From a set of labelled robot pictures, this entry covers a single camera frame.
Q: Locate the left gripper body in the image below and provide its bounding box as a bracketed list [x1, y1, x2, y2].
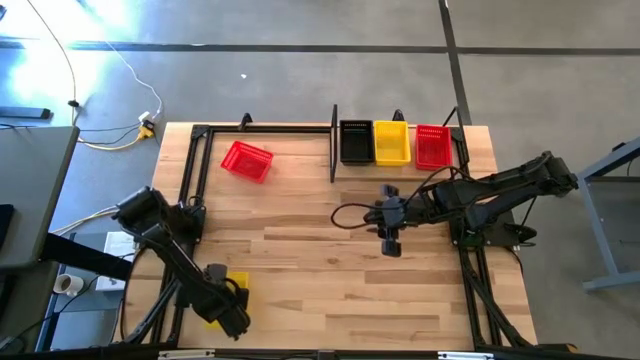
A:
[192, 277, 251, 331]

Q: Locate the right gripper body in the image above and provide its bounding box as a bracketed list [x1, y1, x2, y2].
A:
[363, 192, 436, 240]

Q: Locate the yellow plastic basket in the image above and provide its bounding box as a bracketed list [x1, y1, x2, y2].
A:
[373, 120, 412, 167]

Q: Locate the black plastic basket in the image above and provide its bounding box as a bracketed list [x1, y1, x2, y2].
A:
[339, 119, 375, 166]

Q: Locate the red plastic basket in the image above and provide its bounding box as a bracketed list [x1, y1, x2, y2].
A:
[220, 140, 275, 185]
[415, 124, 454, 172]

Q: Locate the white paper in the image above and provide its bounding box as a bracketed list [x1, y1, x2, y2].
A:
[103, 230, 137, 292]

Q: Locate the black desk leg beam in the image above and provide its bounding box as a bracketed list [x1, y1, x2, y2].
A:
[39, 233, 134, 281]

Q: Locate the white cup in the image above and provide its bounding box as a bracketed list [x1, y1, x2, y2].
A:
[52, 273, 85, 297]

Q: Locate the grey desk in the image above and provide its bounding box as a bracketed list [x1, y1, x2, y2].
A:
[0, 124, 81, 271]

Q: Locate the silver metal bracket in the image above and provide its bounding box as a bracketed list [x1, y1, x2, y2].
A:
[438, 351, 495, 360]
[158, 349, 216, 360]

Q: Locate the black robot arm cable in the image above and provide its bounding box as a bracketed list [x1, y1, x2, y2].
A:
[329, 202, 396, 232]

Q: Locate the white cable bundle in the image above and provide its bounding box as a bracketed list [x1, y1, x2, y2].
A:
[49, 205, 120, 236]

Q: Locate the black aluminium table frame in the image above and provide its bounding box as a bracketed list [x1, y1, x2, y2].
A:
[119, 108, 576, 360]

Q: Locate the yellow floor cable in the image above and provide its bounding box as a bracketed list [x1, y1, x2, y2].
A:
[77, 133, 151, 152]

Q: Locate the grey metal table frame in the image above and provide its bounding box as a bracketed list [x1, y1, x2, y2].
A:
[577, 135, 640, 294]

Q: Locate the white floor cable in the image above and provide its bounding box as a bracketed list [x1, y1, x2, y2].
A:
[104, 42, 165, 121]

